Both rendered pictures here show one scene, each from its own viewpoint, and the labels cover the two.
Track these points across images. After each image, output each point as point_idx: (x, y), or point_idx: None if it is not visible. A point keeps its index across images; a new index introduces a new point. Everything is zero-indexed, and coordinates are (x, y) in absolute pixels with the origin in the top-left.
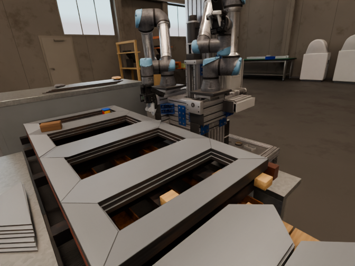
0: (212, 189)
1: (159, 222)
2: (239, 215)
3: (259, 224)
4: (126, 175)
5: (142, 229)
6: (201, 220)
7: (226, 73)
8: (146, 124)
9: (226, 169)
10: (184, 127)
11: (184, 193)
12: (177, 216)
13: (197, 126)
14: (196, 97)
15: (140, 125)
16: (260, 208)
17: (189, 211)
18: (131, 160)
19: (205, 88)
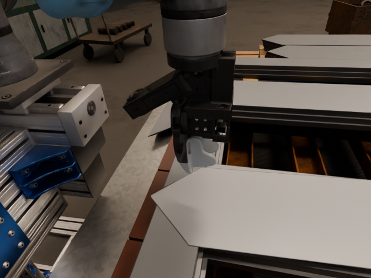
0: (293, 60)
1: (353, 62)
2: (293, 54)
3: (289, 51)
4: (366, 96)
5: (368, 64)
6: (304, 81)
7: (11, 5)
8: (219, 203)
9: (258, 63)
10: (24, 255)
11: (317, 65)
12: (337, 60)
13: (99, 159)
14: (39, 104)
15: (237, 217)
16: (277, 52)
17: (326, 59)
18: (348, 110)
19: (30, 64)
